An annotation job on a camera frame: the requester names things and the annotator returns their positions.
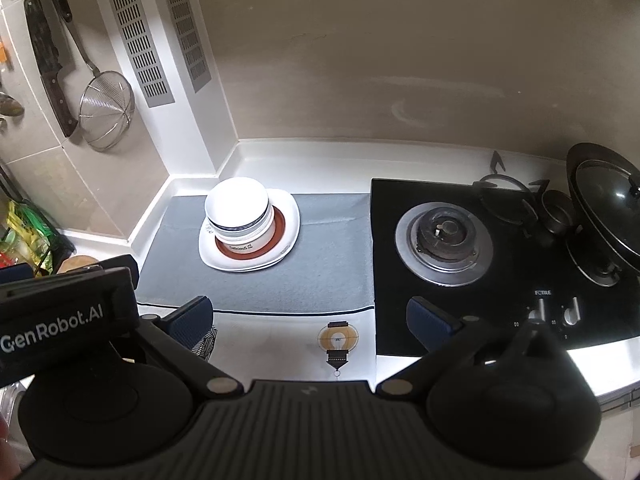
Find large white floral plate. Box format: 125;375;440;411
198;188;300;273

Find blue and white bowl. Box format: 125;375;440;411
204;177;272;233

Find brown red plate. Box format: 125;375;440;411
215;207;285;260

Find beige round tin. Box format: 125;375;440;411
216;203;276;255

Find person's left hand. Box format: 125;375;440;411
0;417;21;480

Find black white patterned cloth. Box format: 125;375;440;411
192;326;218;361

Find colourful snack packages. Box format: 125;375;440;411
1;198;75;278

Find stove control knob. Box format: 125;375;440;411
562;296;582;327
527;297;547;323

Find left gas burner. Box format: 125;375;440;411
395;202;494;288

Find black gas stove top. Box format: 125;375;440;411
370;179;639;356

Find lightbulb sticker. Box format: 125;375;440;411
317;321;359;376

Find grey dish mat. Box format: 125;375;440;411
136;194;374;315

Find hanging metal spoon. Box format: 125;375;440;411
0;82;25;124

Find black pan support grate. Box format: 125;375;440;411
473;148;551;226

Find black wok with lid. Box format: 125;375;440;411
566;143;639;272

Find wire mesh strainer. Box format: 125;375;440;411
52;0;134;152

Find kitchen knife wooden handle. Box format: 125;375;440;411
24;0;78;138

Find grey wall vent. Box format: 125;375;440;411
110;0;175;107
167;0;210;93

